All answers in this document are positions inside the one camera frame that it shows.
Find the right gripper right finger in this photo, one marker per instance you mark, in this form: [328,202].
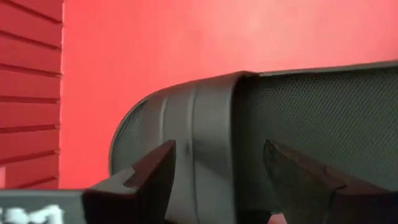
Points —
[311,193]

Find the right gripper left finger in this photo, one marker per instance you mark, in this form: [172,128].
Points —
[146,193]

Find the black rubber slide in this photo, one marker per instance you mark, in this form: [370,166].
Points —
[211,109]

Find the red plastic bin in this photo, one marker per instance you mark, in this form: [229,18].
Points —
[186,37]

